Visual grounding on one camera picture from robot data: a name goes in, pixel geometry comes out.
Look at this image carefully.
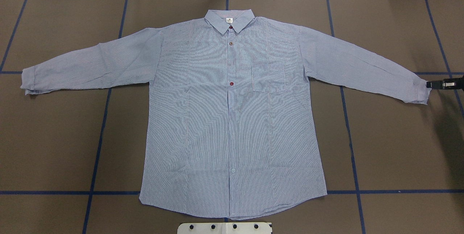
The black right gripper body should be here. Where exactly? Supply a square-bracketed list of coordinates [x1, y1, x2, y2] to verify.
[442, 77, 464, 90]

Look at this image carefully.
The light blue striped shirt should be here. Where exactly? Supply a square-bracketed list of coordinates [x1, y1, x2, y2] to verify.
[21, 10, 431, 220]

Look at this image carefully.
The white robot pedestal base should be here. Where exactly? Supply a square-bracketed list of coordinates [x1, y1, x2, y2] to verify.
[177, 222, 273, 234]

